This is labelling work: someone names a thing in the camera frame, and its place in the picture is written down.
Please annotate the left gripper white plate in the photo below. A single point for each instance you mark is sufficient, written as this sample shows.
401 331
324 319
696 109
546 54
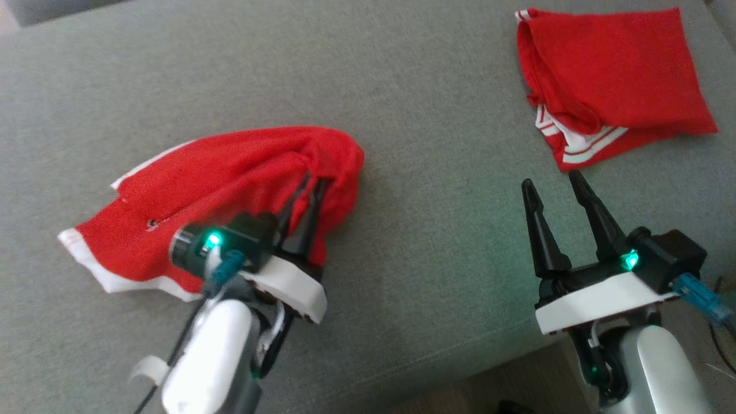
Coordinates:
296 287

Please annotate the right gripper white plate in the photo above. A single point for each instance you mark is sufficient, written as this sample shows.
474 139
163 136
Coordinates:
598 299

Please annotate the red garment with white band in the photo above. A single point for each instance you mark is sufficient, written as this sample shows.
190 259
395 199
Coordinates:
218 178

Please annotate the red white-sleeved shirt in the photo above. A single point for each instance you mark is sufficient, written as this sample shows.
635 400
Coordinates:
621 63

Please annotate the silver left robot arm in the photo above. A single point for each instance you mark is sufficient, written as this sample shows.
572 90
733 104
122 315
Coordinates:
213 356

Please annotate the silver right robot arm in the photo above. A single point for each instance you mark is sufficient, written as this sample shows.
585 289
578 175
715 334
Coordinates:
661 374

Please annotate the grey sofa seat cushion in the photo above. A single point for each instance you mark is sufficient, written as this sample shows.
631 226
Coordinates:
431 86

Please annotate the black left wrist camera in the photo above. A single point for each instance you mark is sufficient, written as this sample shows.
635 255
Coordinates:
241 236

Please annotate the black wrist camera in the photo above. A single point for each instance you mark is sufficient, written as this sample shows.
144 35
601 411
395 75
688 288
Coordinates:
241 236
670 253

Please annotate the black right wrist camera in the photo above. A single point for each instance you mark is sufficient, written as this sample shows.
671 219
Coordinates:
670 253

